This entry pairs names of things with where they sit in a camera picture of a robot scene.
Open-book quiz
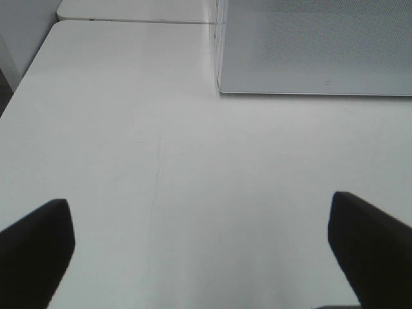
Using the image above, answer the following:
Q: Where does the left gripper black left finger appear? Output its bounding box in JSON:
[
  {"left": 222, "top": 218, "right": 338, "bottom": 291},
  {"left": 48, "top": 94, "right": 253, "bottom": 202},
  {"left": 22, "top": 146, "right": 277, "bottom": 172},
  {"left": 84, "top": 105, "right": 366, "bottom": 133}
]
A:
[{"left": 1, "top": 199, "right": 75, "bottom": 308}]

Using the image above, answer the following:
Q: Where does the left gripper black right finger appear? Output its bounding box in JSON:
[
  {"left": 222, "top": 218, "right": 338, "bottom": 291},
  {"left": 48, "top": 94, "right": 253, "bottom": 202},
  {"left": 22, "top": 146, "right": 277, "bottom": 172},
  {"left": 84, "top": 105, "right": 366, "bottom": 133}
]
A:
[{"left": 328, "top": 192, "right": 411, "bottom": 308}]

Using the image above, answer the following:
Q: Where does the adjacent white table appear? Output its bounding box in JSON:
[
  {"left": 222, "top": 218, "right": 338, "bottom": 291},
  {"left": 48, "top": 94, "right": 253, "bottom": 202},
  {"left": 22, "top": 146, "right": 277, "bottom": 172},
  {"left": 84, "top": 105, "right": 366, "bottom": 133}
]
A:
[{"left": 57, "top": 0, "right": 218, "bottom": 24}]

